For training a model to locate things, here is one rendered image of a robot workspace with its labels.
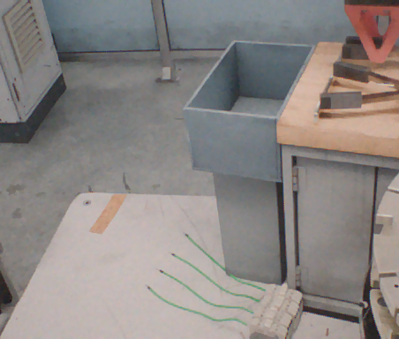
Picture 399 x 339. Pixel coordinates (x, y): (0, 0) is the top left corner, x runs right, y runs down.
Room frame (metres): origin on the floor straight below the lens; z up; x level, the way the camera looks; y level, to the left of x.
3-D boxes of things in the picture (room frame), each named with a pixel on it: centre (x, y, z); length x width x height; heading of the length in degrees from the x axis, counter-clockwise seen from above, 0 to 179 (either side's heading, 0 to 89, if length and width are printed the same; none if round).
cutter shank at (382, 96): (0.49, -0.20, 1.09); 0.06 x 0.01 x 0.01; 88
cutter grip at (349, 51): (0.59, -0.20, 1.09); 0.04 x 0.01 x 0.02; 63
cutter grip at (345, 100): (0.50, -0.15, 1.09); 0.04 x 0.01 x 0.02; 78
